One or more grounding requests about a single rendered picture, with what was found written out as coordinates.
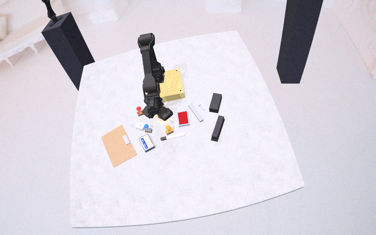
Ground red ink pad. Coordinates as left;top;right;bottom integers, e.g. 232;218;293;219
177;110;190;127

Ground yellow rubber stamp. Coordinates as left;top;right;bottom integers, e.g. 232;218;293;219
166;125;174;135

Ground red and tan rubber stamp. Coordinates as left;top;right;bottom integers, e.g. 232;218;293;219
137;106;143;116

